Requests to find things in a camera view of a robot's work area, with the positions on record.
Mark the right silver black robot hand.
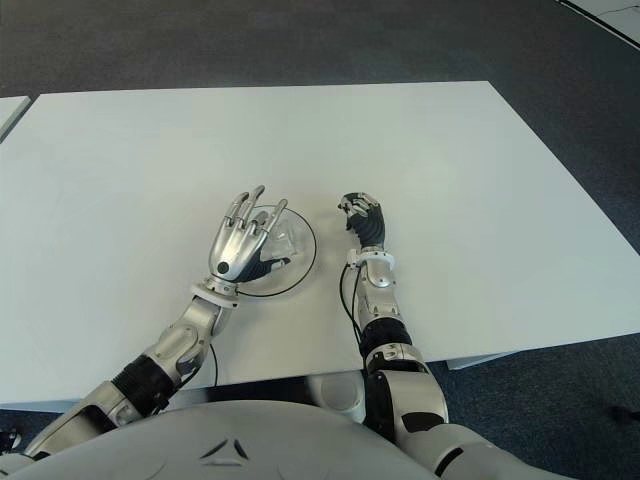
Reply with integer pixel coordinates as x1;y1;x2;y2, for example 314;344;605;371
337;190;389;251

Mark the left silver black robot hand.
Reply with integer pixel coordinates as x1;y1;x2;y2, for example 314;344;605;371
207;184;292;294

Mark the white plate with black rim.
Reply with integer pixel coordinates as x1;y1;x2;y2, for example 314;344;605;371
233;203;319;297

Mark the grey robot torso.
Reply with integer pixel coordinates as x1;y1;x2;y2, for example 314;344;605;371
0;398;451;480

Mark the white neighbouring table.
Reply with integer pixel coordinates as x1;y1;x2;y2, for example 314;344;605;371
0;95;33;145

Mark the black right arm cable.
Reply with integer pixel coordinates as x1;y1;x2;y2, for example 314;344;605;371
339;262;367;354

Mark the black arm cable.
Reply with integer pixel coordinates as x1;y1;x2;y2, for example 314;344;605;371
339;262;367;354
206;343;220;387

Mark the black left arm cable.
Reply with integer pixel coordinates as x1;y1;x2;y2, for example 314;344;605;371
206;343;220;387

